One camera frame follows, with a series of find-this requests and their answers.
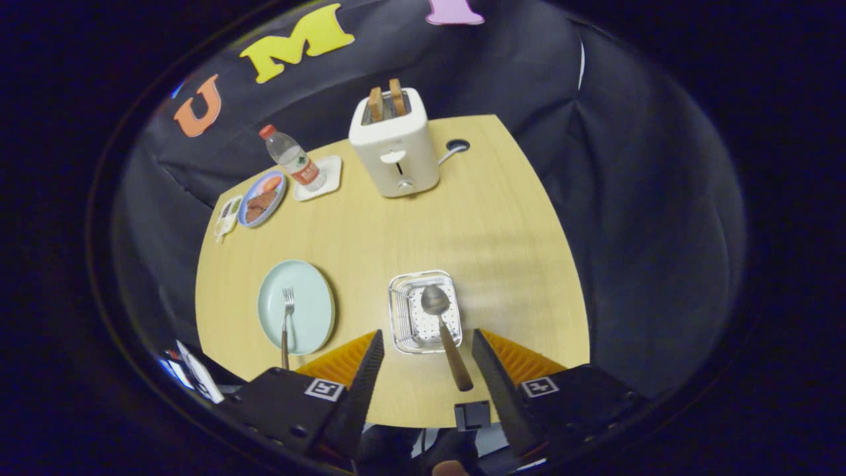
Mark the thin brown toast slice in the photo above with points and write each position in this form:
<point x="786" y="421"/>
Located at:
<point x="375" y="104"/>

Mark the clear perforated basket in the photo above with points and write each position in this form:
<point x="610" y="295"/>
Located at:
<point x="410" y="330"/>

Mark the blue plate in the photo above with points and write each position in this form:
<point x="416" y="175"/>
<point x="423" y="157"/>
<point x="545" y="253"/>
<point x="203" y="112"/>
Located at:
<point x="246" y="217"/>

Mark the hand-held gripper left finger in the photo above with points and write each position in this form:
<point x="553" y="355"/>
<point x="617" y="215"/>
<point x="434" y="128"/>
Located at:
<point x="363" y="390"/>

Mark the clear water bottle red cap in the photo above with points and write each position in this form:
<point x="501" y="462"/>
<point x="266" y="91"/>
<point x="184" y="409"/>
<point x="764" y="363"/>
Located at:
<point x="294" y="158"/>

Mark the white sauce dish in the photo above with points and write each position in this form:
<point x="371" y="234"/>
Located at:
<point x="228" y="215"/>

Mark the pale green plate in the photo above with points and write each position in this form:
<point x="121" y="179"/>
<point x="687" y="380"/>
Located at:
<point x="310" y="304"/>

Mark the white square coaster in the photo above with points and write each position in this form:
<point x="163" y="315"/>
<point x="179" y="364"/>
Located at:
<point x="332" y="170"/>

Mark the thick brown toast slice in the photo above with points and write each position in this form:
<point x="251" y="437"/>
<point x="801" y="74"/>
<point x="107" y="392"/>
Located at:
<point x="397" y="98"/>

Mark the brown meat slices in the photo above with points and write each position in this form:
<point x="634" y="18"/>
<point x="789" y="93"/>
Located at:
<point x="261" y="205"/>

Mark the orange food slice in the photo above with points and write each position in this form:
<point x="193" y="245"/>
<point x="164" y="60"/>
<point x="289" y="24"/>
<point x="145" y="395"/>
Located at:
<point x="271" y="183"/>

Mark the black backdrop cloth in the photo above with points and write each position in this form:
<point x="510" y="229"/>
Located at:
<point x="628" y="198"/>

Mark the white paper booklet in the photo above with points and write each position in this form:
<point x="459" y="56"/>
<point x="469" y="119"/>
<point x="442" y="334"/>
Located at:
<point x="198" y="373"/>

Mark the black table clamp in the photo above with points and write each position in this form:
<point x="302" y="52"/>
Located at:
<point x="472" y="416"/>

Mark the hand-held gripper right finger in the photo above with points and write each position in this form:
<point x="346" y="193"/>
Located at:
<point x="496" y="390"/>

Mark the white toaster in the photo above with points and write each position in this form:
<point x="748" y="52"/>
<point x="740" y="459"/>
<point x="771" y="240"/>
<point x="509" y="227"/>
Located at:
<point x="377" y="142"/>

